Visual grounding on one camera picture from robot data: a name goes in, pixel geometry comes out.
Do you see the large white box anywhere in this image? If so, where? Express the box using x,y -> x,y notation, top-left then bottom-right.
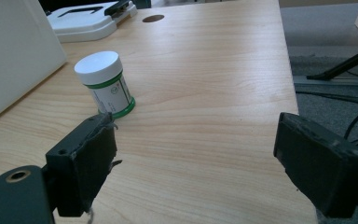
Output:
0,0 -> 68,126

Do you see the black stand leg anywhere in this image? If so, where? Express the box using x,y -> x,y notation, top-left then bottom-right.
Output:
306,43 -> 358,81

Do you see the white flat device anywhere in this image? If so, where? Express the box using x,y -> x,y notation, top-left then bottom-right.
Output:
46,0 -> 139,44

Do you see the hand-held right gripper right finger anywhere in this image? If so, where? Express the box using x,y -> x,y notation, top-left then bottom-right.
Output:
272,112 -> 358,218

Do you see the white jar with green label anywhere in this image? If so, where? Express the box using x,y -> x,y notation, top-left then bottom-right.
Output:
74,50 -> 136,119

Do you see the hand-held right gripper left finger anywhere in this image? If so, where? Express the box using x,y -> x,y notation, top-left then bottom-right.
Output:
45,111 -> 123,218

